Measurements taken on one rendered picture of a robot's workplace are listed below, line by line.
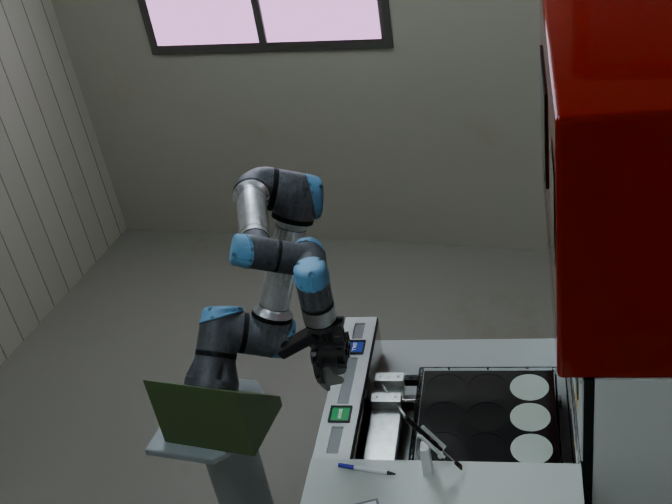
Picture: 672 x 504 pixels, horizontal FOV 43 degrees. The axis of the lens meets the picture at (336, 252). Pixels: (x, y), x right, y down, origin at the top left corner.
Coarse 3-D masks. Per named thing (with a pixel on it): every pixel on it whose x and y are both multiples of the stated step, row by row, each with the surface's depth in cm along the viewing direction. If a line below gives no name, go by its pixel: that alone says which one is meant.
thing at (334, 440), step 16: (352, 320) 248; (368, 320) 247; (352, 336) 242; (368, 336) 241; (368, 352) 235; (352, 368) 231; (352, 384) 225; (336, 400) 221; (352, 400) 220; (352, 416) 215; (320, 432) 212; (336, 432) 212; (352, 432) 211; (320, 448) 208; (336, 448) 207
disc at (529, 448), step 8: (520, 440) 208; (528, 440) 208; (536, 440) 208; (544, 440) 207; (512, 448) 207; (520, 448) 206; (528, 448) 206; (536, 448) 205; (544, 448) 205; (552, 448) 205; (520, 456) 204; (528, 456) 204; (536, 456) 203; (544, 456) 203
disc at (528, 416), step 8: (520, 408) 217; (528, 408) 217; (536, 408) 216; (544, 408) 216; (512, 416) 215; (520, 416) 215; (528, 416) 214; (536, 416) 214; (544, 416) 214; (520, 424) 213; (528, 424) 212; (536, 424) 212; (544, 424) 211
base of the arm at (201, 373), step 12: (204, 360) 233; (216, 360) 233; (228, 360) 235; (192, 372) 235; (204, 372) 231; (216, 372) 231; (228, 372) 233; (192, 384) 231; (204, 384) 230; (216, 384) 230; (228, 384) 232
